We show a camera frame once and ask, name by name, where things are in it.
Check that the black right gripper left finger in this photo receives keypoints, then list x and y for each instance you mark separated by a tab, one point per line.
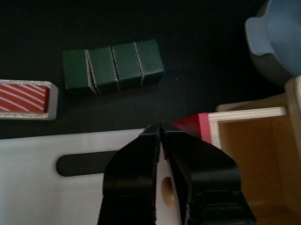
128	181

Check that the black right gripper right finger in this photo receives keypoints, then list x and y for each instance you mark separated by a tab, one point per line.
207	181

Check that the wooden drawer with red front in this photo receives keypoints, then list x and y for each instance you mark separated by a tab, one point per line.
258	152

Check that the blue bowl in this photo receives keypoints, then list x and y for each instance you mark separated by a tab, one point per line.
279	35

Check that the white cutting board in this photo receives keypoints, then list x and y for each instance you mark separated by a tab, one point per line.
38	193

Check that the wooden box with slot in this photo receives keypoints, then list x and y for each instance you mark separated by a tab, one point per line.
293	102

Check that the green segmented toy block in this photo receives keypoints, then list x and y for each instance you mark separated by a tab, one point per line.
113	67

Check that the red striped silver tin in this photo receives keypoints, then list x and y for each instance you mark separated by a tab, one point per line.
22	98

